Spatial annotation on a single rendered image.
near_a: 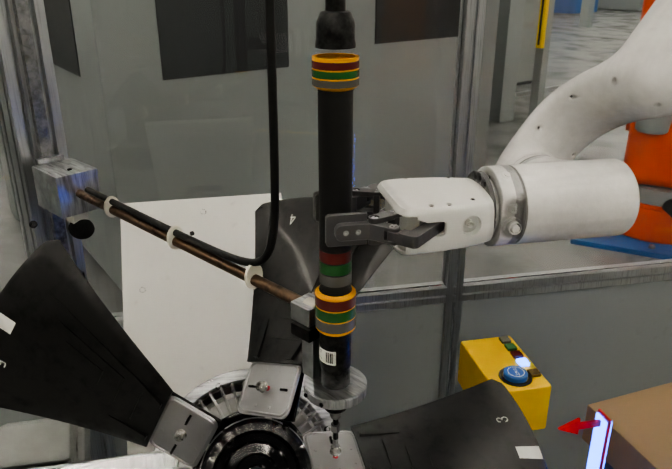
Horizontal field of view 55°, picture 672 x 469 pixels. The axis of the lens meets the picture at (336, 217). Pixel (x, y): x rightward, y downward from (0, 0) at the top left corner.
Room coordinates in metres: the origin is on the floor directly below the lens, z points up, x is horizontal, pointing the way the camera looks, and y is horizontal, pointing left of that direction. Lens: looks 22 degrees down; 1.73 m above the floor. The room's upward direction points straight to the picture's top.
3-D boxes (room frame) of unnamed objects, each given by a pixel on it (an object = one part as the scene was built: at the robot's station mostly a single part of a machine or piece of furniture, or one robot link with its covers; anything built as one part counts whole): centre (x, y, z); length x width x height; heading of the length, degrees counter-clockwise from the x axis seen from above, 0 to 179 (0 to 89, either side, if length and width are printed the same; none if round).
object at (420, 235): (0.58, -0.08, 1.49); 0.08 x 0.06 x 0.01; 172
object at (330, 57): (0.60, 0.00, 1.63); 0.04 x 0.04 x 0.03
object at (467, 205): (0.63, -0.11, 1.49); 0.11 x 0.10 x 0.07; 102
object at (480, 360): (0.96, -0.29, 1.02); 0.16 x 0.10 x 0.11; 11
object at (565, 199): (0.66, -0.25, 1.49); 0.13 x 0.09 x 0.08; 102
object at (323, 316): (0.60, 0.00, 1.39); 0.04 x 0.04 x 0.01
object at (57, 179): (1.03, 0.45, 1.37); 0.10 x 0.07 x 0.08; 46
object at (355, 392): (0.61, 0.01, 1.33); 0.09 x 0.07 x 0.10; 46
